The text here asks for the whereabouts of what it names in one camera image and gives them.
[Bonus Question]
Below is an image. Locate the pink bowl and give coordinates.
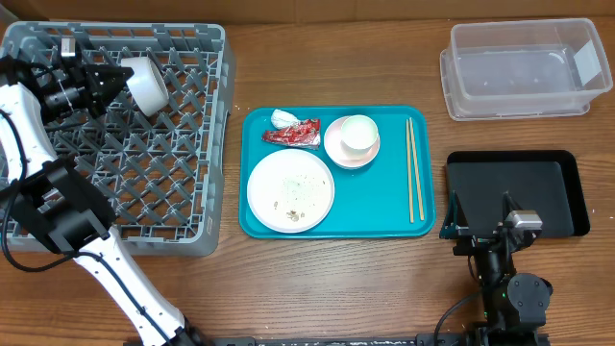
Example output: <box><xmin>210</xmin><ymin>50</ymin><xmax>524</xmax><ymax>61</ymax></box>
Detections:
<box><xmin>324</xmin><ymin>115</ymin><xmax>381</xmax><ymax>169</ymax></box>

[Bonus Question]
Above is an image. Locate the black tray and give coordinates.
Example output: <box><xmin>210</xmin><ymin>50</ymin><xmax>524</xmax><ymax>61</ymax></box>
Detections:
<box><xmin>446</xmin><ymin>150</ymin><xmax>591</xmax><ymax>238</ymax></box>

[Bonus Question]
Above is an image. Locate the white cup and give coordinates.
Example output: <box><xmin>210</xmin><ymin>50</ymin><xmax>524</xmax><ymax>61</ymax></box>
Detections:
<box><xmin>340</xmin><ymin>114</ymin><xmax>380</xmax><ymax>159</ymax></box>

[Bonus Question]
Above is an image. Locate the white dinner plate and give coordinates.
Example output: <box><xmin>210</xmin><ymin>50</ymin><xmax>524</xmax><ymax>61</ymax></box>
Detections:
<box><xmin>247</xmin><ymin>149</ymin><xmax>335</xmax><ymax>235</ymax></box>

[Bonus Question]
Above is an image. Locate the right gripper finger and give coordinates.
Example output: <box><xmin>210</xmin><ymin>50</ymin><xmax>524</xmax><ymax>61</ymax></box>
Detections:
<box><xmin>503</xmin><ymin>191</ymin><xmax>521</xmax><ymax>226</ymax></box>
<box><xmin>439</xmin><ymin>191</ymin><xmax>469</xmax><ymax>239</ymax></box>

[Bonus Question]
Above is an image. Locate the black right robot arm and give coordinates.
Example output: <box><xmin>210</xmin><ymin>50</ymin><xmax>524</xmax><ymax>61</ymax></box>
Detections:
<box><xmin>239</xmin><ymin>106</ymin><xmax>553</xmax><ymax>345</ymax></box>

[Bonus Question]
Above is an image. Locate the grey bowl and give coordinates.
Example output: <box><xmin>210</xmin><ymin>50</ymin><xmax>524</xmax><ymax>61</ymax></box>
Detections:
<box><xmin>121</xmin><ymin>57</ymin><xmax>169</xmax><ymax>116</ymax></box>

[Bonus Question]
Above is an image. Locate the teal plastic tray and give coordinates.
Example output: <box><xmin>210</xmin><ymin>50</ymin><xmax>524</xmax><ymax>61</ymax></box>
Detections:
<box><xmin>239</xmin><ymin>106</ymin><xmax>436</xmax><ymax>239</ymax></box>

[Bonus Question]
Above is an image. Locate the wooden chopstick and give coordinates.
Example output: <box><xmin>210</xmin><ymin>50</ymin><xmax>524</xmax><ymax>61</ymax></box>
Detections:
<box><xmin>405</xmin><ymin>119</ymin><xmax>414</xmax><ymax>224</ymax></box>
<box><xmin>408</xmin><ymin>118</ymin><xmax>425</xmax><ymax>221</ymax></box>

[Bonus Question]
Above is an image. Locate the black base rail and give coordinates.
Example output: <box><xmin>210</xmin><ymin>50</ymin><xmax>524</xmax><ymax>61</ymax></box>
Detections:
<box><xmin>123</xmin><ymin>334</ymin><xmax>552</xmax><ymax>346</ymax></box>

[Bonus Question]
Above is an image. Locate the clear plastic bin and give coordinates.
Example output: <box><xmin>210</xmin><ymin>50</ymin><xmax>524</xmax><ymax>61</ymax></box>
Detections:
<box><xmin>439</xmin><ymin>18</ymin><xmax>614</xmax><ymax>121</ymax></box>

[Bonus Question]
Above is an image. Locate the grey dishwasher rack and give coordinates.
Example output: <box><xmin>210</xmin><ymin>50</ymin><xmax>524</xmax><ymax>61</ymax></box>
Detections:
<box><xmin>1</xmin><ymin>21</ymin><xmax>235</xmax><ymax>257</ymax></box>

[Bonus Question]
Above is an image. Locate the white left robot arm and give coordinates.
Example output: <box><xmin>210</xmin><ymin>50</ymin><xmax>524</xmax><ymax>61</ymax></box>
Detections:
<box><xmin>1</xmin><ymin>48</ymin><xmax>206</xmax><ymax>345</ymax></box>

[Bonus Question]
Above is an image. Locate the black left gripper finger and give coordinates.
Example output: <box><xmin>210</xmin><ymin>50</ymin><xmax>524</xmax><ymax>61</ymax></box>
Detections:
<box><xmin>86</xmin><ymin>64</ymin><xmax>134</xmax><ymax>86</ymax></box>
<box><xmin>88</xmin><ymin>84</ymin><xmax>126</xmax><ymax>118</ymax></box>

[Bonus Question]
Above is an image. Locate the white crumpled napkin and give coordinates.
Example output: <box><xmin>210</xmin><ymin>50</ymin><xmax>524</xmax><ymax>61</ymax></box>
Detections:
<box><xmin>270</xmin><ymin>109</ymin><xmax>301</xmax><ymax>130</ymax></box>

